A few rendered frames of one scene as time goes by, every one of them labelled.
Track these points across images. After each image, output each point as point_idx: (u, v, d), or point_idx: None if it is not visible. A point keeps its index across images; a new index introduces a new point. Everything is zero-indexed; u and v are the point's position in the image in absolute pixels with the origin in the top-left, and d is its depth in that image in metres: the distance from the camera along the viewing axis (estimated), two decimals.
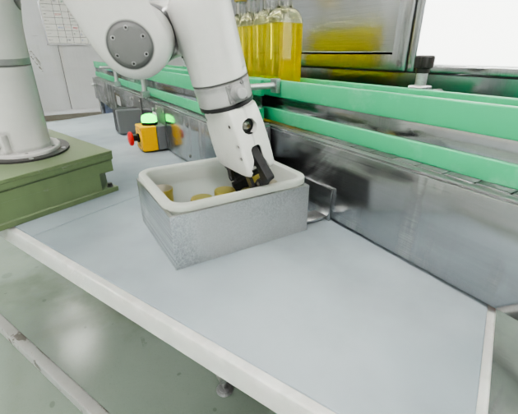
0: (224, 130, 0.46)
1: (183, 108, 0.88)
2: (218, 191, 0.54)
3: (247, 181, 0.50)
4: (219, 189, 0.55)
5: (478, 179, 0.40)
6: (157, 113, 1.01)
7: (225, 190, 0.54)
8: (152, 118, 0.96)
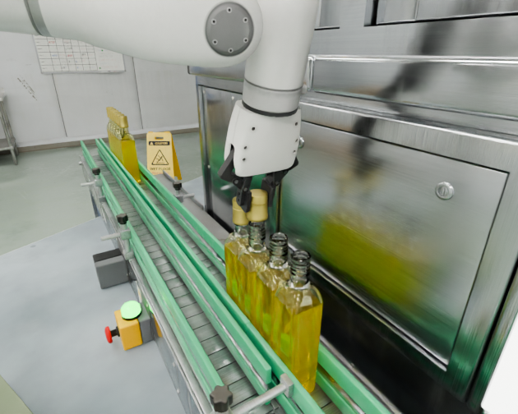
0: (289, 128, 0.47)
1: (170, 323, 0.72)
2: None
3: (275, 176, 0.52)
4: None
5: None
6: (141, 294, 0.85)
7: None
8: (134, 312, 0.80)
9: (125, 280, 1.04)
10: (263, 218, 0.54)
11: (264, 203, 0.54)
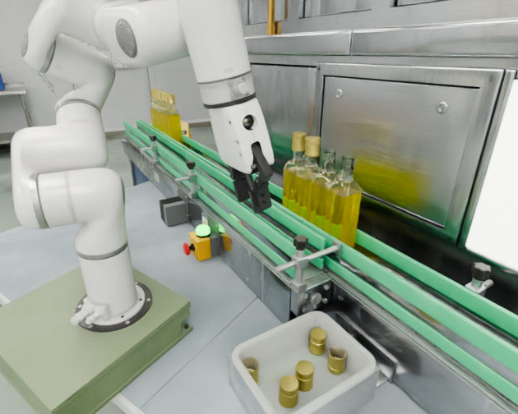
0: (225, 126, 0.46)
1: (239, 232, 0.96)
2: (300, 371, 0.62)
3: (247, 178, 0.51)
4: (299, 366, 0.63)
5: None
6: (208, 221, 1.10)
7: (306, 370, 0.63)
8: (206, 232, 1.05)
9: (185, 221, 1.29)
10: (316, 154, 0.81)
11: (318, 144, 0.80)
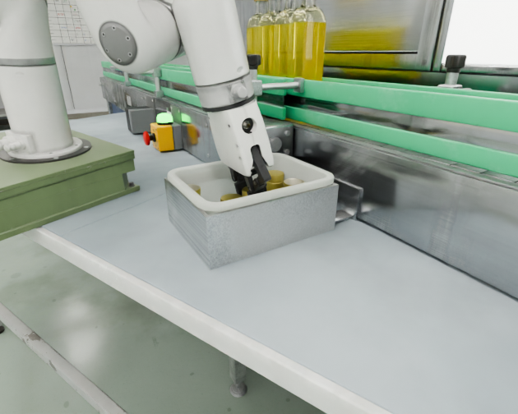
0: (224, 128, 0.46)
1: (201, 108, 0.88)
2: (246, 190, 0.54)
3: (245, 180, 0.51)
4: (247, 188, 0.55)
5: (517, 178, 0.39)
6: (172, 112, 1.01)
7: None
8: (168, 118, 0.96)
9: None
10: None
11: None
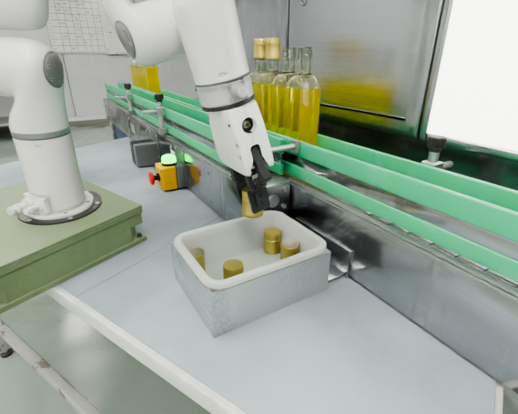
0: (224, 128, 0.46)
1: (203, 154, 0.93)
2: (246, 190, 0.54)
3: (245, 179, 0.51)
4: (247, 188, 0.55)
5: None
6: (175, 152, 1.06)
7: None
8: (172, 159, 1.01)
9: (157, 163, 1.25)
10: (277, 57, 0.77)
11: (278, 44, 0.76)
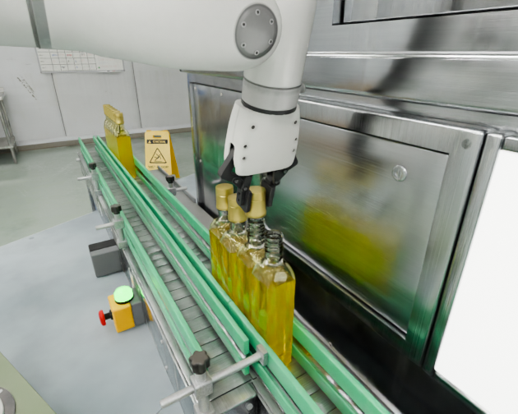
0: (289, 127, 0.47)
1: None
2: (261, 191, 0.53)
3: (275, 176, 0.52)
4: (254, 190, 0.54)
5: None
6: (133, 280, 0.89)
7: (259, 188, 0.55)
8: (127, 296, 0.84)
9: (119, 269, 1.09)
10: (242, 219, 0.60)
11: None
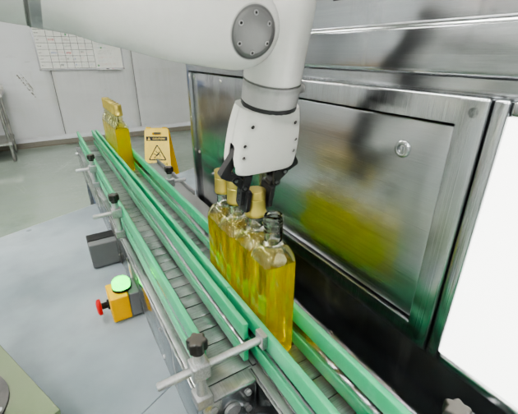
0: (289, 127, 0.47)
1: (157, 292, 0.75)
2: (261, 191, 0.53)
3: (274, 176, 0.52)
4: (254, 190, 0.54)
5: None
6: (131, 269, 0.88)
7: (259, 188, 0.55)
8: (124, 285, 0.83)
9: (117, 260, 1.08)
10: None
11: None
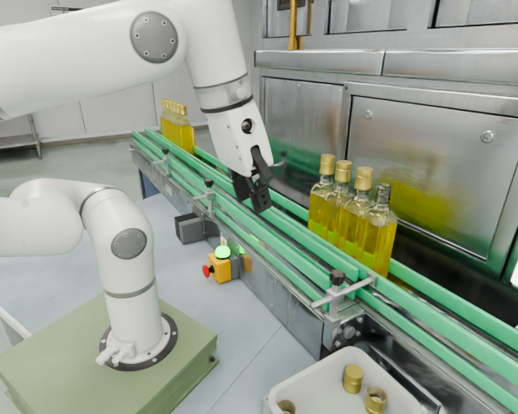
0: (224, 129, 0.46)
1: (262, 255, 0.93)
2: (370, 170, 0.72)
3: (246, 181, 0.50)
4: (365, 169, 0.72)
5: None
6: (228, 241, 1.07)
7: (367, 167, 0.73)
8: (227, 253, 1.01)
9: (201, 238, 1.26)
10: (348, 180, 0.78)
11: (349, 169, 0.77)
